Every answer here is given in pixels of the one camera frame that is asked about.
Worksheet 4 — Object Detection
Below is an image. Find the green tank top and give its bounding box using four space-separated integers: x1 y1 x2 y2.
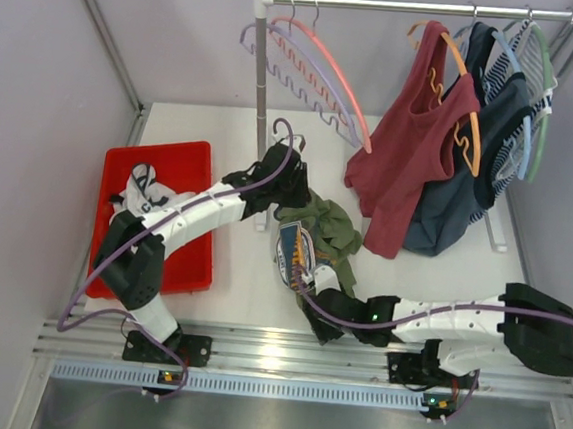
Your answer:
273 191 363 296

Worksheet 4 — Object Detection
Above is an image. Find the pink plastic hanger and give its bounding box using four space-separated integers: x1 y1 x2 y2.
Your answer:
269 15 372 153

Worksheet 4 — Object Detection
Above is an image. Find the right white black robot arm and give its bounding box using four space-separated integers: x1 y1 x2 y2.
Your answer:
292 265 573 385

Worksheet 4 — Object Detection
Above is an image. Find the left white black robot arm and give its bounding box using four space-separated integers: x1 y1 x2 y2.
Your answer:
93 142 310 362

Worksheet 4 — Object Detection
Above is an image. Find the navy blue tank top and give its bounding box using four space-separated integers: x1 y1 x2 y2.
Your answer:
402 16 539 265

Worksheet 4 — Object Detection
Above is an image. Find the maroon tank top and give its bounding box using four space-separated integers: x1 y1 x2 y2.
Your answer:
344 20 480 259

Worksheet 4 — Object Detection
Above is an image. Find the purple plastic hanger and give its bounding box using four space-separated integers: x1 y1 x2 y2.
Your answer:
239 0 371 151

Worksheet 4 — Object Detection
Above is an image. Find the white printed tank top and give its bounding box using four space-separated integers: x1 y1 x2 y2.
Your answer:
108 163 197 223

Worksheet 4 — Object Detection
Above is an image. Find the orange plastic hanger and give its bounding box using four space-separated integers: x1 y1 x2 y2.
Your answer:
395 17 495 177

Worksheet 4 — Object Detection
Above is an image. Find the green plastic hanger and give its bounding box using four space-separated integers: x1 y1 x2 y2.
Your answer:
489 15 559 185

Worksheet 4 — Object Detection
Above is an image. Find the light blue plastic hanger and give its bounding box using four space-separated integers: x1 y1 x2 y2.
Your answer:
464 22 531 180

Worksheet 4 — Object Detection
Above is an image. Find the striped tank top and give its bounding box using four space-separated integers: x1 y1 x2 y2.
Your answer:
482 20 558 196

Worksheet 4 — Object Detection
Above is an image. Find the red plastic bin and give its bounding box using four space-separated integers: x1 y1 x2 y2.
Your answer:
90 141 213 295

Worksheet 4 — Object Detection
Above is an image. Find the metal clothes rack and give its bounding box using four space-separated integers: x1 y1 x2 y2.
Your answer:
228 0 573 261

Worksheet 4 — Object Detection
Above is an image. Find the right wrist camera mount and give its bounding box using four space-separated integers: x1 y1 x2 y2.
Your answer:
312 265 341 295

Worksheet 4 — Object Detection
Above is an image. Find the slotted cable duct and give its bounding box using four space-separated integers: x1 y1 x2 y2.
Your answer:
51 360 450 412

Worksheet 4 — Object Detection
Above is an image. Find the aluminium mounting rail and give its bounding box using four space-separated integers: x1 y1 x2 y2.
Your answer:
33 315 573 402

